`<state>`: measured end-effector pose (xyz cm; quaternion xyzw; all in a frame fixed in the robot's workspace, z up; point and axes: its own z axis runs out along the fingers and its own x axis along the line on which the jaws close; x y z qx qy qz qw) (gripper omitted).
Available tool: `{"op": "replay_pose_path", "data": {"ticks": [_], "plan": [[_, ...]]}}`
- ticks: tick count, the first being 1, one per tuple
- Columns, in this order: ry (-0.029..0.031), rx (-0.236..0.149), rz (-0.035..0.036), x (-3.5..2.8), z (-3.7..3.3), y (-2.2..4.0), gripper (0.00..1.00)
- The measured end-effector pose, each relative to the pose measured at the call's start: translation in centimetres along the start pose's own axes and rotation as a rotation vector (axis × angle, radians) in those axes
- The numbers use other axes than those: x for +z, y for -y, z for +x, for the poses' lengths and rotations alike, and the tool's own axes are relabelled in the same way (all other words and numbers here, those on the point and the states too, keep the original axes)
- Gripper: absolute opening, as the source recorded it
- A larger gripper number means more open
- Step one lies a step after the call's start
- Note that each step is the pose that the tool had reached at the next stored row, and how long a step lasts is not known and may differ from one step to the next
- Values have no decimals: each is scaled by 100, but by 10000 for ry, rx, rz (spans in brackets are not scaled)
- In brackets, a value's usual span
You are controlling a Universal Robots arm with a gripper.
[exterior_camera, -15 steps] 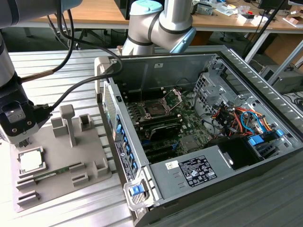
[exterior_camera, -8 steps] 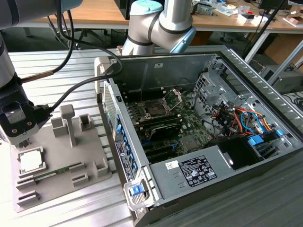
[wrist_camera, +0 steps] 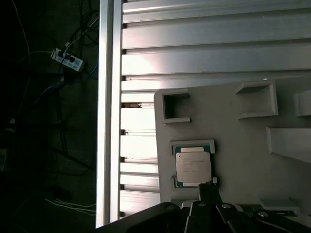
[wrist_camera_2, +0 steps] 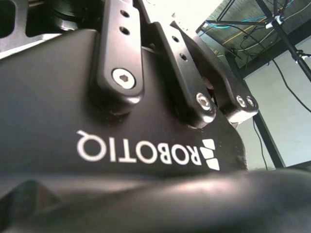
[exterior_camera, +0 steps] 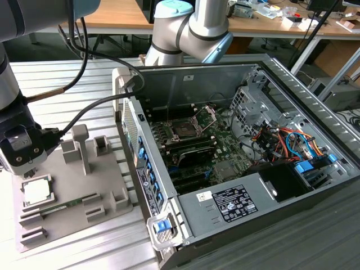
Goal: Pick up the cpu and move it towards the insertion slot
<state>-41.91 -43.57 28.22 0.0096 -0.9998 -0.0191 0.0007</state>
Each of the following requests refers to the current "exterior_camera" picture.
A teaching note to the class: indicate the grey open PC case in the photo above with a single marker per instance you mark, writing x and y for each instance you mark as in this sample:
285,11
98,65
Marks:
157,84

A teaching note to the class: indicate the black RAM slot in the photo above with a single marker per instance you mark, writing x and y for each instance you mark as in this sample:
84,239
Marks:
190,146
187,139
189,143
192,150

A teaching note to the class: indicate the black expansion slot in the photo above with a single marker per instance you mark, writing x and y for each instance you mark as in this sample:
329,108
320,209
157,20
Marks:
192,185
188,177

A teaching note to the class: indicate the perforated metal drive cage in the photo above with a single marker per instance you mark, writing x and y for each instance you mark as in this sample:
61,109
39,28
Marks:
247,107

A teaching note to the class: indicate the white desk leg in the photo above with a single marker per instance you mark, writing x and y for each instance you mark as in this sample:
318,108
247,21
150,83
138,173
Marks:
306,53

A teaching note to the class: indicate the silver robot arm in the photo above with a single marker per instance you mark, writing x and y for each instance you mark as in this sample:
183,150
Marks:
197,28

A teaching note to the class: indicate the blue case latch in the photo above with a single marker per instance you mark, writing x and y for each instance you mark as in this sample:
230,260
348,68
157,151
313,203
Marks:
162,226

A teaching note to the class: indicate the green motherboard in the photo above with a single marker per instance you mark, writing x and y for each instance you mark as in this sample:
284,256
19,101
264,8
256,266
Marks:
225,149

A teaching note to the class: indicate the CPU socket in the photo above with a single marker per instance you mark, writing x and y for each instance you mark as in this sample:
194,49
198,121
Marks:
182,129

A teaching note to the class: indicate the grey desktop device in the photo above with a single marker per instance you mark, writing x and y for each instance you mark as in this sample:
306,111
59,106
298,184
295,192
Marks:
243,11

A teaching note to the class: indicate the brown cardboard box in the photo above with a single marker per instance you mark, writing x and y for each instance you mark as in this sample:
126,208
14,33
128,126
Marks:
348,25

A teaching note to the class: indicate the grey computer tower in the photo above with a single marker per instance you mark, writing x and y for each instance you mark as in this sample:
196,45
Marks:
337,92

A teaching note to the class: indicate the silver CPU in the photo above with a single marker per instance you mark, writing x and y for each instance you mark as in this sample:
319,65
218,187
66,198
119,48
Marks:
37,191

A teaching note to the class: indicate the blue disk carrier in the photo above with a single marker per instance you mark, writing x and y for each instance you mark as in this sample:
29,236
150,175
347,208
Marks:
303,168

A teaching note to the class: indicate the thin locking lever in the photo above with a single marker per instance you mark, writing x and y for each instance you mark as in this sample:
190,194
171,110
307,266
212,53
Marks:
168,116

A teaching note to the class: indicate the black monitor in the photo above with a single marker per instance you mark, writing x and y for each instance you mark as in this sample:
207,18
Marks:
323,4

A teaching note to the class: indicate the black white wrist camera box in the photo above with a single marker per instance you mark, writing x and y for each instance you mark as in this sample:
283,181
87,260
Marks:
22,149

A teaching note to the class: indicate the black graphics card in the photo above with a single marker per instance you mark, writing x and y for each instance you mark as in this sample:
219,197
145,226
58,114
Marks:
195,157

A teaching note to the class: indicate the wooden desk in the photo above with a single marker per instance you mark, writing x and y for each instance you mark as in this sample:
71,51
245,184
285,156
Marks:
121,17
267,26

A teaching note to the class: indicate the grey parts rack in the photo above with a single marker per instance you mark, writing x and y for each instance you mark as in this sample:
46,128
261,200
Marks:
92,182

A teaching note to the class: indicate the grey power supply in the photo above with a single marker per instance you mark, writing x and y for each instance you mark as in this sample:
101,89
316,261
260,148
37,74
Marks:
197,216

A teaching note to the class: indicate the green RAM stick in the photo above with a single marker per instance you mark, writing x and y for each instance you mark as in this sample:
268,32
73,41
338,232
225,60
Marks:
60,207

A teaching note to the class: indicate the grey chipset heatsink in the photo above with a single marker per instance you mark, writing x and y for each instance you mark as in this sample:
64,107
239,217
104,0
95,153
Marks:
226,171

